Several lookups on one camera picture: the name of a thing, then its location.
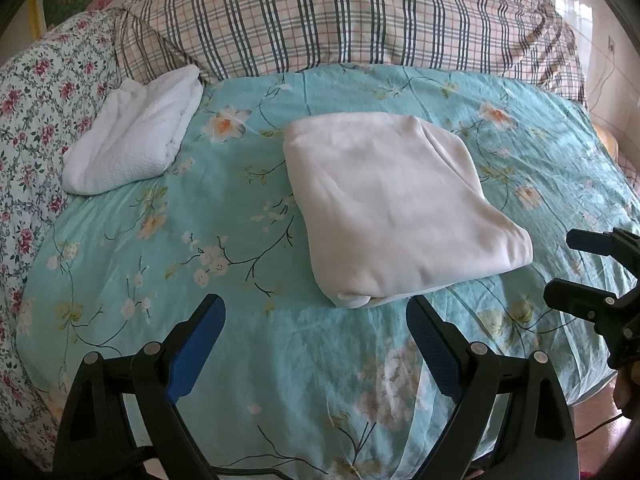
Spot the white folded towel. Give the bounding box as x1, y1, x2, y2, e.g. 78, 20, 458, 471
62, 64, 203, 196

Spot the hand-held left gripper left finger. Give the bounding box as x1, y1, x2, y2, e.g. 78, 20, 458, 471
52, 294, 227, 480

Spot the black cable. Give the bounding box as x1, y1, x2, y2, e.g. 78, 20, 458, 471
575, 407, 628, 442

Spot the cream large garment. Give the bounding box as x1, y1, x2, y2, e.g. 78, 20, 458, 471
282, 112, 533, 309

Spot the teal floral blanket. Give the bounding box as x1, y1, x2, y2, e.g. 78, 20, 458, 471
15, 62, 640, 480

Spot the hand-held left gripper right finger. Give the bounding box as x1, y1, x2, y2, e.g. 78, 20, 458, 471
406, 295, 581, 480

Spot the white pink floral sheet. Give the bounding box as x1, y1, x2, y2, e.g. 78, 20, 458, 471
0, 7, 126, 468

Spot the wooden furniture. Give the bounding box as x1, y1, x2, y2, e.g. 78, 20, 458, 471
595, 125, 623, 163

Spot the plaid pillow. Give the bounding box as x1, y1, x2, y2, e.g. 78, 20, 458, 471
114, 0, 587, 108

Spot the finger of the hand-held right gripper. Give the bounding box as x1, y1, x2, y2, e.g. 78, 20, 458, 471
543, 279, 640, 372
566, 227, 640, 273

